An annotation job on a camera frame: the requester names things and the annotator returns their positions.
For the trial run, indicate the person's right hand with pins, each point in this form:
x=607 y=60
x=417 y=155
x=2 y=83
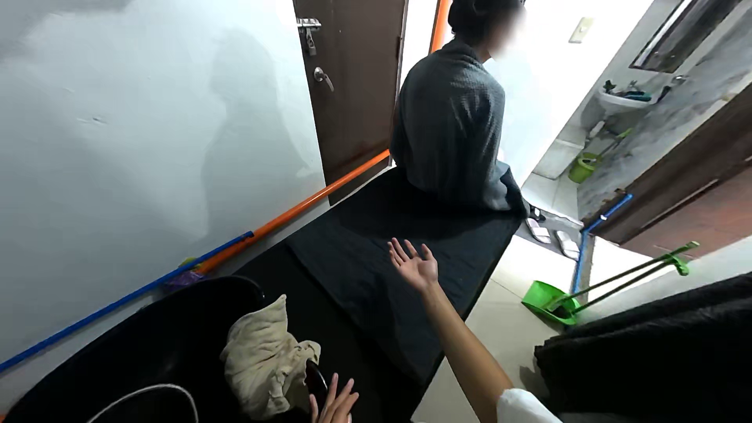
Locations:
x=421 y=273

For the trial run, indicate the white light switch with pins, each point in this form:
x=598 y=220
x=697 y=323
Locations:
x=581 y=30

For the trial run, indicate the dark brown door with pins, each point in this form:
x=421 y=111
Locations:
x=358 y=88

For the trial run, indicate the person's right thumb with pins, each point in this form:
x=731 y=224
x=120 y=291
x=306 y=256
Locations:
x=427 y=252

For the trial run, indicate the person's left fingers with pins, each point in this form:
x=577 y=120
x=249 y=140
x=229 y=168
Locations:
x=333 y=395

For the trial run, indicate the long orange pipe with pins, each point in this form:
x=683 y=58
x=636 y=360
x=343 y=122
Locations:
x=299 y=207

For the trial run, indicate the cream crumpled cloth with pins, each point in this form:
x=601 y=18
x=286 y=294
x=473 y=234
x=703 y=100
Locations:
x=258 y=358

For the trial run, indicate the light coloured slipper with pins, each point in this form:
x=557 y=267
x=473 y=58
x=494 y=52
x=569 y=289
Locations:
x=537 y=231
x=567 y=245

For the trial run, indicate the purple plastic bag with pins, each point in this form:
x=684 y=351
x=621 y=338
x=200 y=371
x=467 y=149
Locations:
x=184 y=279

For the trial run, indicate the large black basin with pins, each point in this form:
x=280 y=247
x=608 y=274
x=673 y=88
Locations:
x=147 y=335

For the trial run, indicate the white sink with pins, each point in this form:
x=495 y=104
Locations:
x=623 y=104

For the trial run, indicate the silver padlock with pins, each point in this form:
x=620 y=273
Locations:
x=311 y=47

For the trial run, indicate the dark grey doormat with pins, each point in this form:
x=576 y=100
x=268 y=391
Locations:
x=552 y=226

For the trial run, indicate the person's left hand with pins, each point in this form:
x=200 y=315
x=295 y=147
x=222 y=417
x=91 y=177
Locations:
x=337 y=408

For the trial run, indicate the black covered furniture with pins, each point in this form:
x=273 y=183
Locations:
x=658 y=358

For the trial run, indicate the dark framed mirror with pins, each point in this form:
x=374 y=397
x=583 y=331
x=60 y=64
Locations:
x=684 y=38

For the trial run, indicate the metal door latch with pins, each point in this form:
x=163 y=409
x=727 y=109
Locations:
x=308 y=23

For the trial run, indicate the blue wall pipe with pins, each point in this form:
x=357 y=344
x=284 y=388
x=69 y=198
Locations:
x=580 y=261

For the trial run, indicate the person's right fingers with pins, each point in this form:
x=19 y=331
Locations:
x=402 y=251

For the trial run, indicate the reddish brown door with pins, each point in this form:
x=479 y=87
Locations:
x=693 y=205

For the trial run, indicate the black massage bed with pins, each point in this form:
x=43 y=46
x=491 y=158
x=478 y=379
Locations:
x=329 y=335

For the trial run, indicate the person's right forearm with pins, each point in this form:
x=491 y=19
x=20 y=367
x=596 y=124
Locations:
x=464 y=346

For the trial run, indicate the green bucket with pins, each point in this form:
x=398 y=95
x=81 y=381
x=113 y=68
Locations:
x=581 y=169

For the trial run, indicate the black bed sheet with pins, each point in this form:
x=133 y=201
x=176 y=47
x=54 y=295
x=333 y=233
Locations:
x=399 y=264

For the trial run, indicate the long blue pole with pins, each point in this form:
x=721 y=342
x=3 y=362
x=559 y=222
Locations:
x=126 y=299

